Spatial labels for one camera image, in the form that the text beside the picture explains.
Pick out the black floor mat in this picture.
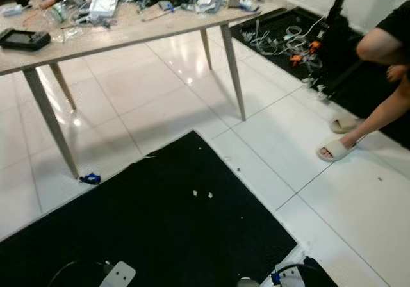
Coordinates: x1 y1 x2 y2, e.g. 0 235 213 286
231 6 410 150
0 130 299 287

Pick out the person in black shorts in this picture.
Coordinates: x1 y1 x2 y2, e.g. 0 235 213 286
317 0 410 163

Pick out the crushed clear plastic bottle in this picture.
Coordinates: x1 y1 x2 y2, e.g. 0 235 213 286
50 0 78 24

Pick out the small blue clip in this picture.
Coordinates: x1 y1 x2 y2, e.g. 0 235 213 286
79 172 102 185

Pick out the light wooden table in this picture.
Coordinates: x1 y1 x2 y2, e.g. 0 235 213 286
0 0 286 179

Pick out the white plate with holes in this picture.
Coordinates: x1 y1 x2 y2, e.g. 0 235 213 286
99 261 136 287

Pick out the black handheld game console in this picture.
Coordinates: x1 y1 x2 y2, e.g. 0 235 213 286
1 29 51 51

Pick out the black floor stand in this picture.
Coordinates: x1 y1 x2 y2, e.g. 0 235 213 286
320 0 363 95

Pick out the white flat cardboard box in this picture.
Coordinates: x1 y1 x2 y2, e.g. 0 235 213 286
88 0 120 19

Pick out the pile of white cables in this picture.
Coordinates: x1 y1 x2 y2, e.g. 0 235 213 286
243 21 321 86

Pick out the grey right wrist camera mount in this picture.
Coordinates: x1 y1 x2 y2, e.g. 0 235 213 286
270 265 307 287

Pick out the beige slide sandal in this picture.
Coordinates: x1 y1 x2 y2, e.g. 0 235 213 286
330 116 366 135
316 138 358 163

